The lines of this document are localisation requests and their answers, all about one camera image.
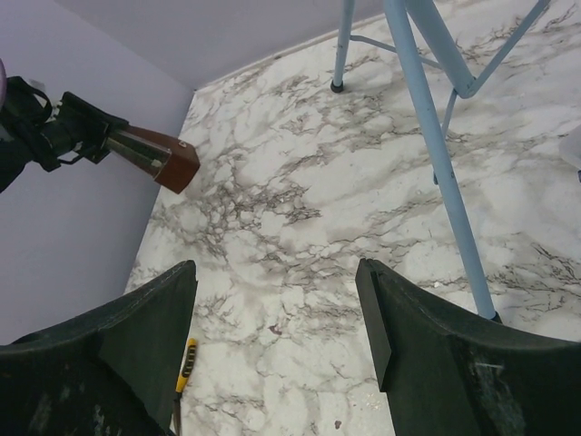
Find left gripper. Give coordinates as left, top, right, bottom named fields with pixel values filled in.
left=38, top=92, right=129, bottom=172

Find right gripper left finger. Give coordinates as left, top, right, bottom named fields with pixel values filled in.
left=1, top=261, right=197, bottom=435

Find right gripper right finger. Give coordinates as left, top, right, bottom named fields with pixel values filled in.
left=355, top=259, right=580, bottom=435

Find brown wooden metronome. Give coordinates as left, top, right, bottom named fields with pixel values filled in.
left=105, top=126, right=201, bottom=193

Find light blue music stand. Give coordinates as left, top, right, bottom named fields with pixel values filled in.
left=330, top=0, right=550, bottom=322

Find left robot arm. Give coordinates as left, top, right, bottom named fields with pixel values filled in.
left=1, top=67, right=129, bottom=190

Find clear plastic compartment box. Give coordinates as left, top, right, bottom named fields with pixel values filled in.
left=559, top=126, right=581, bottom=181

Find yellow handled needle-nose pliers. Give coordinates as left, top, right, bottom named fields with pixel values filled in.
left=172, top=338, right=198, bottom=435

